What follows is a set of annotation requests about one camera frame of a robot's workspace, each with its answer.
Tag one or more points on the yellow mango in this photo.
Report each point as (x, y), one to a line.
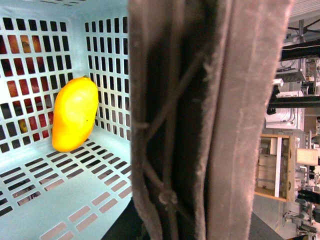
(74, 114)

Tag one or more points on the light blue plastic basket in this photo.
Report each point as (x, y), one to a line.
(46, 194)

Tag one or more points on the wooden shelf cabinet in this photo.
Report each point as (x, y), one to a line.
(276, 167)

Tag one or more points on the red apple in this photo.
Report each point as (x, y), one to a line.
(12, 89)
(33, 123)
(27, 44)

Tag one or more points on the brown basket handle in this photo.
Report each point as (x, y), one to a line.
(201, 75)

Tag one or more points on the black metal frame bars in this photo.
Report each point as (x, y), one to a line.
(294, 52)

